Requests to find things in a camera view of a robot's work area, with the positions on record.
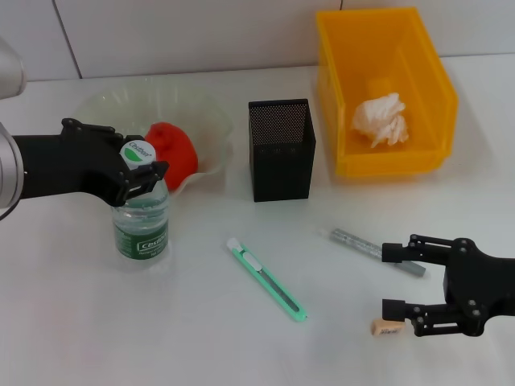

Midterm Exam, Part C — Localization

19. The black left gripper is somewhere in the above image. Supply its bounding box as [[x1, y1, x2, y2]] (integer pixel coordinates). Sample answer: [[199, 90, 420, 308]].
[[11, 117, 169, 208]]

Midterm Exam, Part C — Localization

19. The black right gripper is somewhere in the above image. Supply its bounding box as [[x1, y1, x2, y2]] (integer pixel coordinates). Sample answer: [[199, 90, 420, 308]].
[[381, 235, 515, 338]]

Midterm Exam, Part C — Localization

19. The orange toy fruit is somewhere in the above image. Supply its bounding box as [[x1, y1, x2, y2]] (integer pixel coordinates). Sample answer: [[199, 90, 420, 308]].
[[144, 122, 200, 192]]

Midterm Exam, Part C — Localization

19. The clear water bottle green label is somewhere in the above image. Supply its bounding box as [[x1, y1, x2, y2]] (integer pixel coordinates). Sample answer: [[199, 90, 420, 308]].
[[111, 139, 170, 273]]

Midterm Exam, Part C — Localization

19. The white paper ball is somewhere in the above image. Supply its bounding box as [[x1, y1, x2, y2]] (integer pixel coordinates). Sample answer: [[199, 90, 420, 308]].
[[351, 92, 411, 149]]

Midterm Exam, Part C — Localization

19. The silver glitter pen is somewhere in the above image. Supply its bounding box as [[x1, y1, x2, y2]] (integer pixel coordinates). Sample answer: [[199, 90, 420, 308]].
[[320, 228, 426, 278]]

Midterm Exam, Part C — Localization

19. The clear glass fruit plate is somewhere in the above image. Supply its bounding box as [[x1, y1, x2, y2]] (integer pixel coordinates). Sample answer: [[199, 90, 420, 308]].
[[74, 78, 234, 194]]

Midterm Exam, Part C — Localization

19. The black mesh pen holder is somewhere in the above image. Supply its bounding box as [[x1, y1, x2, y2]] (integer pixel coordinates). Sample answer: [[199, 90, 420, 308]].
[[248, 98, 318, 203]]

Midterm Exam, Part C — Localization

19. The green utility knife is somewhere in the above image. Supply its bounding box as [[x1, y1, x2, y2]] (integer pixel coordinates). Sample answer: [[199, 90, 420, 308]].
[[225, 236, 309, 322]]

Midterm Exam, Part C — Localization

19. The small wooden stamp block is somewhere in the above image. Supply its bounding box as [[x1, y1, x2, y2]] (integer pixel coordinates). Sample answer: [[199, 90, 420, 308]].
[[369, 319, 405, 338]]

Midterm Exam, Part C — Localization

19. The yellow plastic bin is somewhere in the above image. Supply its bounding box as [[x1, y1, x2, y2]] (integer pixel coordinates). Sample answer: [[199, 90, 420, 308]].
[[315, 6, 459, 179]]

